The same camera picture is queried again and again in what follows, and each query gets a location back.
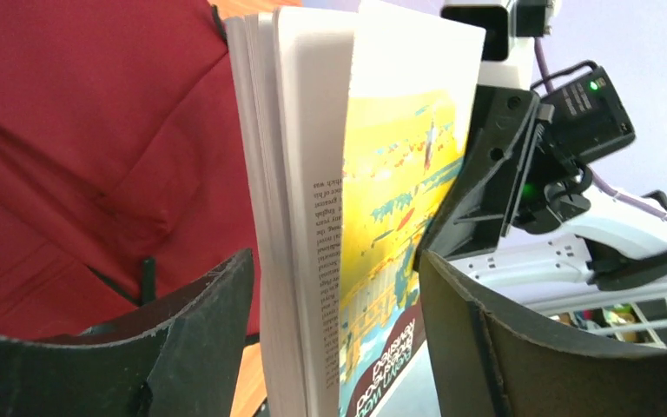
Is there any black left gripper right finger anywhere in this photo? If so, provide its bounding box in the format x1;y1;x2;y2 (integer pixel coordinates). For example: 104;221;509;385
419;252;667;416

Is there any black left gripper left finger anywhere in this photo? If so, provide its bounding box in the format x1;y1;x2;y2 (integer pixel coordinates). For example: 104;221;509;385
0;249;254;416

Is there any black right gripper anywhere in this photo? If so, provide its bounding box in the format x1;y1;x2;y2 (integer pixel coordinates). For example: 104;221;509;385
413;61;636;261

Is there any yellow cover book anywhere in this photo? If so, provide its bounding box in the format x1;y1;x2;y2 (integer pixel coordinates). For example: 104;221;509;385
226;1;485;416

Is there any red backpack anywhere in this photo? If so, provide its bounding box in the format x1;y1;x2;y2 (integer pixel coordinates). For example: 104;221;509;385
0;1;256;339

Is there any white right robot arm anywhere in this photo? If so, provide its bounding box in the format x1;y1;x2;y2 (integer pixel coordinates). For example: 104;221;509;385
413;61;667;291

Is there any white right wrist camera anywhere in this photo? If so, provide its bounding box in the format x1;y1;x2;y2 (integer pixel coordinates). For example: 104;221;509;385
440;0;561;90

